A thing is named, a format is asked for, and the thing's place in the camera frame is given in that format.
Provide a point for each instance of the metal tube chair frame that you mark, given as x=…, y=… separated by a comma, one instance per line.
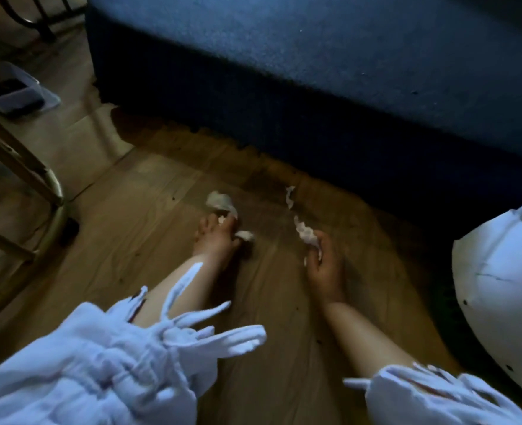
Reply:
x=44, y=181

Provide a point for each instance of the person's right forearm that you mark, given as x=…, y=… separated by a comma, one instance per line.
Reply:
x=363, y=336

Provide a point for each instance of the large white tissue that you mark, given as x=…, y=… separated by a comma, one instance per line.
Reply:
x=220, y=201

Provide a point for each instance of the thin white tissue strip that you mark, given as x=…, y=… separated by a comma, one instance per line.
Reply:
x=290, y=196

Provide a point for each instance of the blue upholstered sofa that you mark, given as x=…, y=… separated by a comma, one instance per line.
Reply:
x=332, y=84

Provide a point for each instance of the person's left hand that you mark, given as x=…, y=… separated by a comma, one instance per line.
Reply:
x=214, y=245

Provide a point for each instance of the grey plastic tray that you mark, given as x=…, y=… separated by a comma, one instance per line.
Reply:
x=11, y=90

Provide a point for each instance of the dark metal chair legs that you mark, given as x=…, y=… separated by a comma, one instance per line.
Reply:
x=39, y=19

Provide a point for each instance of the long white tissue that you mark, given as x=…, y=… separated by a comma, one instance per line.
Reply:
x=306, y=233

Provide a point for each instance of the person's right hand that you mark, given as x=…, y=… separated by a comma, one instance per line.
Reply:
x=325, y=274

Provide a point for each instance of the small white tissue scrap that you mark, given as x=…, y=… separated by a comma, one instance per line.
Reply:
x=245, y=235

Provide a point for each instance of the white fringed sleeve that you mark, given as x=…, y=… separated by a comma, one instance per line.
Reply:
x=88, y=367
x=429, y=398

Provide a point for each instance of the white bulky bag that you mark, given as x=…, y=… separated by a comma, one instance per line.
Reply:
x=504, y=287

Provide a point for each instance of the person's left forearm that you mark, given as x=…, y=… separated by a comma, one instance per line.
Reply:
x=185, y=287

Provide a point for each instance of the person's left fingers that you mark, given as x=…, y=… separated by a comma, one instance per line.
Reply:
x=212, y=225

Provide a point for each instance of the person's right fingers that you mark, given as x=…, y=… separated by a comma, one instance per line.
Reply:
x=323, y=245

